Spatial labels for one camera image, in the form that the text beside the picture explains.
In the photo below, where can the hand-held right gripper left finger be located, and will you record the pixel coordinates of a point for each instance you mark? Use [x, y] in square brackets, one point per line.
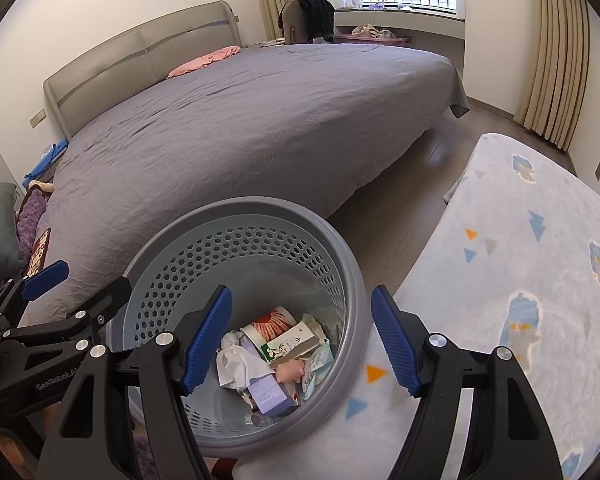
[207, 340]

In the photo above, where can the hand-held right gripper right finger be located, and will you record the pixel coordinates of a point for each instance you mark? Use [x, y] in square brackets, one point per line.
[395, 340]

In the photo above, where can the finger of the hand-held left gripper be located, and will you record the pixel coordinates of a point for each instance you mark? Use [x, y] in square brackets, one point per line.
[105, 300]
[45, 275]

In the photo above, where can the white tissue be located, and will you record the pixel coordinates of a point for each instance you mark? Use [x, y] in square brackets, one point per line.
[237, 367]

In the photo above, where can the grey perforated plastic basket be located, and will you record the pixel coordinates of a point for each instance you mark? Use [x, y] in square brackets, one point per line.
[350, 310]

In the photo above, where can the red paper cup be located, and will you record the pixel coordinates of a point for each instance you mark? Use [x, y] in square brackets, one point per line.
[270, 325]

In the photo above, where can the purple cartoon box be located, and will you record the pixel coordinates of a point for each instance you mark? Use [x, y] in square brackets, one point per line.
[267, 395]

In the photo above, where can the white milk carton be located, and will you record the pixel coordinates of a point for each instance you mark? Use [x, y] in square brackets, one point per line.
[290, 342]

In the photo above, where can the light blue wipes packet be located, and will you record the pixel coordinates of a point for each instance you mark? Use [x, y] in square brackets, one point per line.
[317, 370]

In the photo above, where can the brown patterned box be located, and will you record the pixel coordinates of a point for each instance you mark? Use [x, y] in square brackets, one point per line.
[39, 250]

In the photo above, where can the purple plush cloth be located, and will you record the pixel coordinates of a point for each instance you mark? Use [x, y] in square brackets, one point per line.
[30, 220]

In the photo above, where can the light blue printed blanket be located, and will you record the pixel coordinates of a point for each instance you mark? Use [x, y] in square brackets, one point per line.
[480, 285]

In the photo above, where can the blue plastic object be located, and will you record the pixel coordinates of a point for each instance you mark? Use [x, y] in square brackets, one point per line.
[47, 160]

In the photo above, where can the grey bed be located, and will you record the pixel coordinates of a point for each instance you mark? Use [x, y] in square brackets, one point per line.
[230, 135]

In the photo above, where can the beige padded headboard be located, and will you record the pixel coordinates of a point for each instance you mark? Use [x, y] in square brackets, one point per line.
[130, 55]

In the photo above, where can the pink cloth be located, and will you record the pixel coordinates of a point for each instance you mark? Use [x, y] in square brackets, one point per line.
[205, 61]

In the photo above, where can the pink basin with clothes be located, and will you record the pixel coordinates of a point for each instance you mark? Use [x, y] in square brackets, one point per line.
[370, 36]

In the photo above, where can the wooden chair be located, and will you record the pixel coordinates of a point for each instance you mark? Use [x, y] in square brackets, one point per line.
[289, 22]

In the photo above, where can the dark clothes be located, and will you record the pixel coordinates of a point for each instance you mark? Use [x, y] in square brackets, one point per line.
[317, 15]

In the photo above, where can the wall switch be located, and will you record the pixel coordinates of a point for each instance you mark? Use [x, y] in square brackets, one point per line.
[37, 119]

